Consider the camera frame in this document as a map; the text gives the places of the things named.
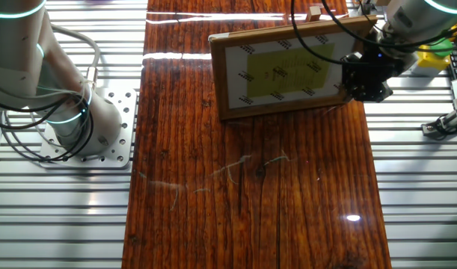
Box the small wooden cube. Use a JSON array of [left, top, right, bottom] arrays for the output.
[[305, 4, 323, 22]]

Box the wooden picture frame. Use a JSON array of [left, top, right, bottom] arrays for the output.
[[207, 14, 378, 122]]

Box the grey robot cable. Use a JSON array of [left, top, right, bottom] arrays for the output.
[[50, 24, 102, 90]]

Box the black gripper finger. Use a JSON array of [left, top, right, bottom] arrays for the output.
[[369, 84, 394, 104], [346, 82, 371, 104]]

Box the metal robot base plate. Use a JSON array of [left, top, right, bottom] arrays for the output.
[[38, 87, 138, 170]]

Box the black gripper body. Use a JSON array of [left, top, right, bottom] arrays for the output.
[[341, 48, 398, 89]]

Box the yellow box green mushroom button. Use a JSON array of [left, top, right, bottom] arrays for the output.
[[414, 35, 455, 72]]

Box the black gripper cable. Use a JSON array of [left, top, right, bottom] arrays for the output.
[[289, 0, 457, 67]]

